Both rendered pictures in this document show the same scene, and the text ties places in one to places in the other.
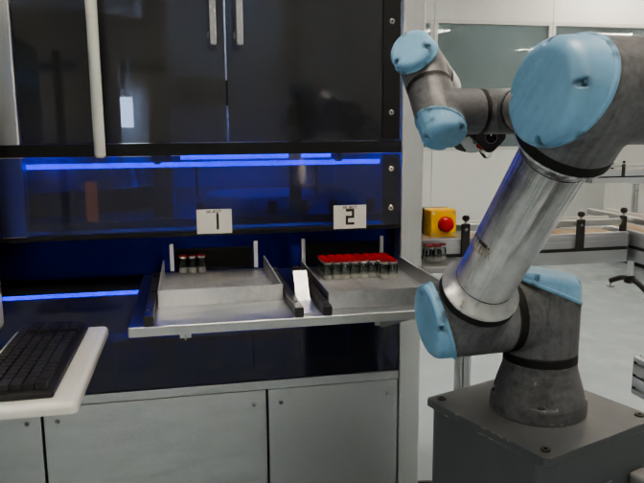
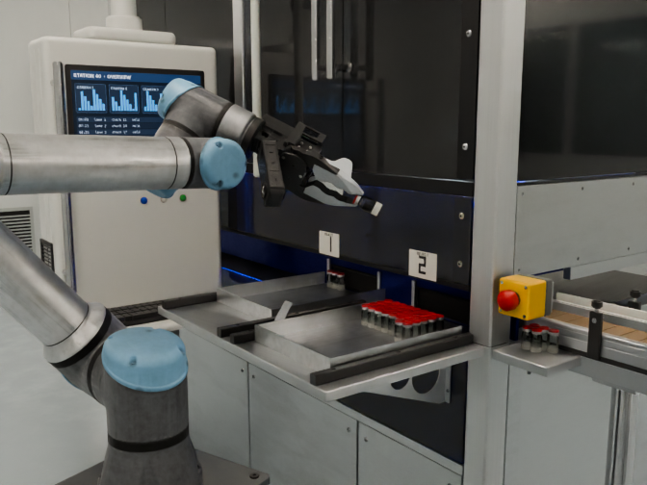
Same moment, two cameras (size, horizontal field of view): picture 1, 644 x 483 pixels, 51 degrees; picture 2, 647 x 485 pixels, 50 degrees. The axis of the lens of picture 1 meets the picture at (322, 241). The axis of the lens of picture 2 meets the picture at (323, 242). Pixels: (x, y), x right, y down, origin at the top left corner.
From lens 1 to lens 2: 1.58 m
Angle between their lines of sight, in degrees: 64
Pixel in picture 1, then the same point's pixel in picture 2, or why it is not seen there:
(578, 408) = not seen: outside the picture
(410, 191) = (480, 247)
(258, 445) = (350, 471)
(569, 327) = (113, 404)
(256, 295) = (258, 313)
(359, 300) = (271, 342)
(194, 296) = (230, 299)
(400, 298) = (296, 353)
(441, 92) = not seen: hidden behind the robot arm
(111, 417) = (275, 389)
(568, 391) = (111, 472)
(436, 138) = not seen: hidden behind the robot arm
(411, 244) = (479, 316)
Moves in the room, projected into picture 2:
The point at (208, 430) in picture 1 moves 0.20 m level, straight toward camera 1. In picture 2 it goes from (322, 435) to (259, 455)
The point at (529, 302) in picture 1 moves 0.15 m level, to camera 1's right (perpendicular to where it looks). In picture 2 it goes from (96, 361) to (113, 397)
